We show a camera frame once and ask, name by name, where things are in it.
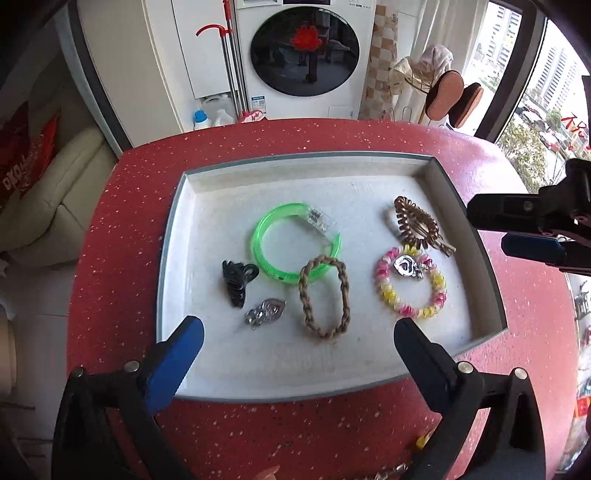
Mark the red printed bag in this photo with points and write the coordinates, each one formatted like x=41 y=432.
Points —
x=27 y=157

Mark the white cabinet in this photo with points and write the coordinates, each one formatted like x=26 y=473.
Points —
x=138 y=69

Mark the brown soled shoe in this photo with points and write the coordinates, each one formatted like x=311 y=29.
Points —
x=443 y=94
x=466 y=106

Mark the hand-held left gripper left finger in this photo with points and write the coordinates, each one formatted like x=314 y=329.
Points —
x=178 y=355

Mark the silver heart pendant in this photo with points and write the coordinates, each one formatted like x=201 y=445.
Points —
x=406 y=266

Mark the silver star hair clip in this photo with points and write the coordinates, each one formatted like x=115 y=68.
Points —
x=265 y=314

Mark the white bottle blue cap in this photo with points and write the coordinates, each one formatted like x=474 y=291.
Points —
x=202 y=122

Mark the clear plastic jug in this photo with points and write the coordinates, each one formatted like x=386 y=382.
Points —
x=217 y=104

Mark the black hair claw clip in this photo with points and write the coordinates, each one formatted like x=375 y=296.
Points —
x=235 y=286

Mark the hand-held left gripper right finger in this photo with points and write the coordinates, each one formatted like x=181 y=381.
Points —
x=429 y=387

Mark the grey jewelry tray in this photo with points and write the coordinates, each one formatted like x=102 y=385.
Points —
x=360 y=203

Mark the beige sofa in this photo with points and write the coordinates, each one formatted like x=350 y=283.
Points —
x=60 y=207

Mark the green translucent bangle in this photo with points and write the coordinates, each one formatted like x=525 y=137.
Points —
x=258 y=249

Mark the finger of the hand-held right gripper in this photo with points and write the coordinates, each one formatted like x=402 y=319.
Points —
x=531 y=247
x=503 y=212

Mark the white washing machine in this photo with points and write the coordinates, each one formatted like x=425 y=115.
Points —
x=323 y=106

